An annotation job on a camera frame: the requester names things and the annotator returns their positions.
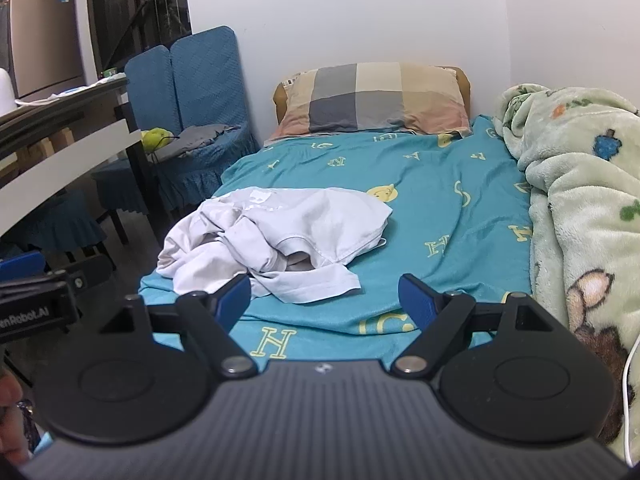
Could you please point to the green printed fleece blanket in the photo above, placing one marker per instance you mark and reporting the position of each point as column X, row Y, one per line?
column 575, row 185

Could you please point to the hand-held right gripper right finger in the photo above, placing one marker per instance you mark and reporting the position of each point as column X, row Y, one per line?
column 413, row 301

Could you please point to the brown pillow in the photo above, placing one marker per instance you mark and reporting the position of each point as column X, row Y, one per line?
column 462, row 82

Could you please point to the checkered pillow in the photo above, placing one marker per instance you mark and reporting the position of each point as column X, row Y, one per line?
column 370, row 97

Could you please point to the person's left forearm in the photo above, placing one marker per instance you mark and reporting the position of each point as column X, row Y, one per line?
column 7, row 390

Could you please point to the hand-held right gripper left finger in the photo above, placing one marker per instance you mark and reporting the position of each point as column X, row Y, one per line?
column 235, row 301

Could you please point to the white shirt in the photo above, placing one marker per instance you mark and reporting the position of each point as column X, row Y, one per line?
column 300, row 225

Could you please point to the yellow-green plush toy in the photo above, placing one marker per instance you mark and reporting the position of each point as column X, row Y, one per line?
column 155, row 137

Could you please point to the silver refrigerator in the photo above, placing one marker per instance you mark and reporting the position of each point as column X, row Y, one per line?
column 45, row 40

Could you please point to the white appliance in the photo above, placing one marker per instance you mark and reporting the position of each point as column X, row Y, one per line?
column 6, row 92

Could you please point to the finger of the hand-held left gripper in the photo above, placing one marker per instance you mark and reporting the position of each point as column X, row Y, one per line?
column 92, row 275
column 20, row 262

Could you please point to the blue covered chair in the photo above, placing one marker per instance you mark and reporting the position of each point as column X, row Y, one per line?
column 120, row 185
column 210, row 75
column 147, row 90
column 60, row 222

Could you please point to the teal printed bed sheet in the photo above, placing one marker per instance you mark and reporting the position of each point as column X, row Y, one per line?
column 440, row 220

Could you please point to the grey cloth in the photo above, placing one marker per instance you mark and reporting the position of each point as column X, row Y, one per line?
column 202, row 137

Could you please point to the dark barred window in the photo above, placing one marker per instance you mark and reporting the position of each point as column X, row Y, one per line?
column 150, row 5

